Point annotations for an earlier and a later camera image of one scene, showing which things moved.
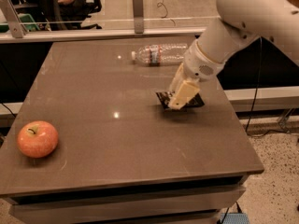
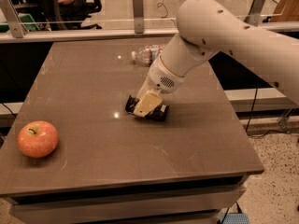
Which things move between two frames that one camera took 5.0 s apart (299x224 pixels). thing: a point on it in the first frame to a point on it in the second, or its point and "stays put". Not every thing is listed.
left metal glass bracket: x=16 y=24 stays put
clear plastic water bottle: x=156 y=54 stays put
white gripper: x=198 y=64 to x=163 y=77
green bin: x=27 y=20 stays put
